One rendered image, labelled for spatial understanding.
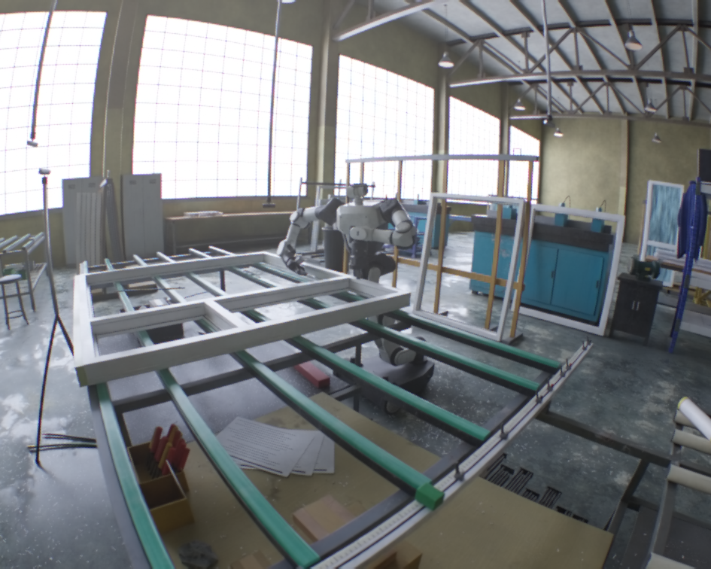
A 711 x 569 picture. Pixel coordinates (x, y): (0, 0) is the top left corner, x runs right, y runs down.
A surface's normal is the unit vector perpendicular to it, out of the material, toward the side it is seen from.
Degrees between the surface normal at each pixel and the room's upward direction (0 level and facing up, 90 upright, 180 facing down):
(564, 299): 90
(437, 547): 0
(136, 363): 90
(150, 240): 90
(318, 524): 0
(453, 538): 0
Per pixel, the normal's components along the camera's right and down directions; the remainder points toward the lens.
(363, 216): -0.44, 0.34
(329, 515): 0.04, -0.97
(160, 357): 0.67, 0.20
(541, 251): -0.74, 0.14
